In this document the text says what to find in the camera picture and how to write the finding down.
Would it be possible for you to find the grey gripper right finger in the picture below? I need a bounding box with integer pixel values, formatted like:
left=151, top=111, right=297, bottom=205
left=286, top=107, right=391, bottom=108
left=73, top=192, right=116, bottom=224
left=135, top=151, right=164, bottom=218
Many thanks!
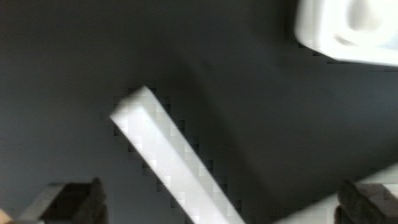
left=334, top=182, right=398, bottom=224

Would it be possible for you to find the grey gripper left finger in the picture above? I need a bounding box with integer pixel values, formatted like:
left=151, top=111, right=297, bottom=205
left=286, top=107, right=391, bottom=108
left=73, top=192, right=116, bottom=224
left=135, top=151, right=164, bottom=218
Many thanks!
left=11, top=178, right=108, bottom=224

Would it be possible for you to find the white desk leg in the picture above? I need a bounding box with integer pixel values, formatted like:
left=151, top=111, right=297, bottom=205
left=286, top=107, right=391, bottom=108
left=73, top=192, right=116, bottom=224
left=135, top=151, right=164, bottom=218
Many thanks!
left=110, top=86, right=245, bottom=224

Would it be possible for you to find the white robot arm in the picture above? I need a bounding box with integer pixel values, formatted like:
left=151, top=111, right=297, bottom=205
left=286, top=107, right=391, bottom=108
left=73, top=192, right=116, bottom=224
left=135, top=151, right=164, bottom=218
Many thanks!
left=0, top=0, right=398, bottom=224

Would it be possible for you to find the white sheet with markers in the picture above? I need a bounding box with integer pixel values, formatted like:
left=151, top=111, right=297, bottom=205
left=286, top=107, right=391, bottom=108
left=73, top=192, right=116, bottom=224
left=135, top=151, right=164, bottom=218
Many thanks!
left=272, top=163, right=398, bottom=224

